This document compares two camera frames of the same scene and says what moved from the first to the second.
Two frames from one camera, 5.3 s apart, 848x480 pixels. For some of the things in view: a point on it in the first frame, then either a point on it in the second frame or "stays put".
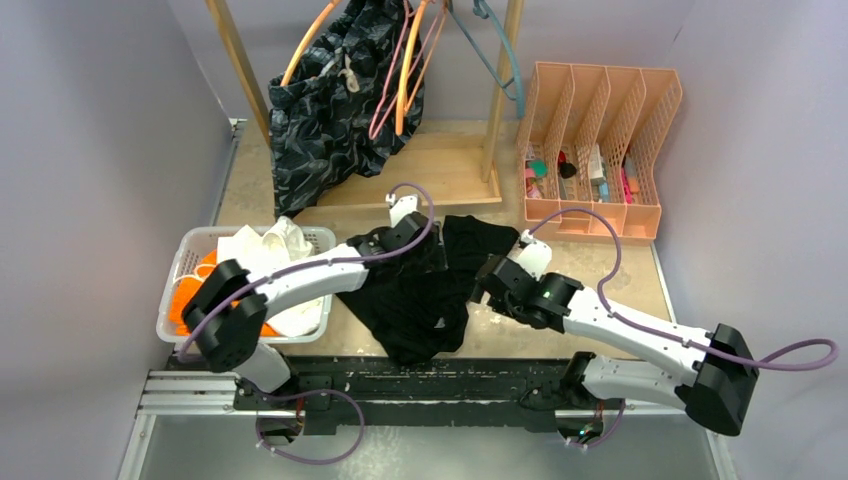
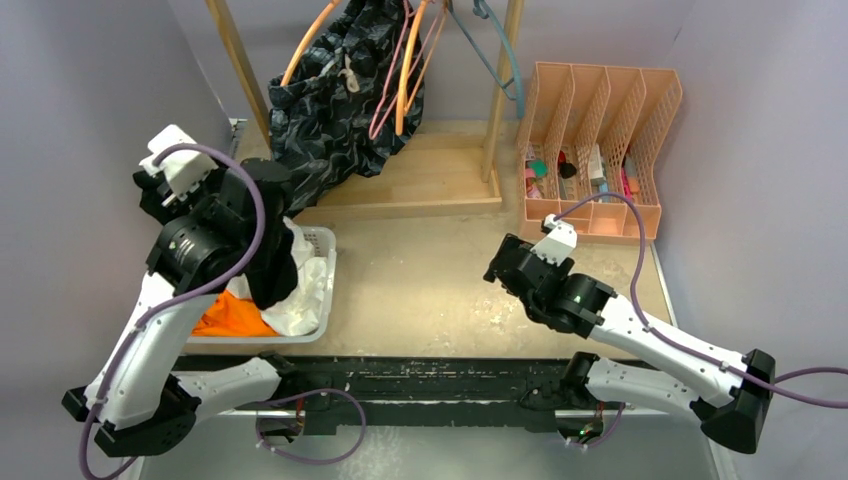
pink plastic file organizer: (590, 139) stays put
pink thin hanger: (409, 69) stays put
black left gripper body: (430, 260) → (196, 199)
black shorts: (414, 301) → (274, 278)
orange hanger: (402, 104) stays put
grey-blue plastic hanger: (514, 88) stays put
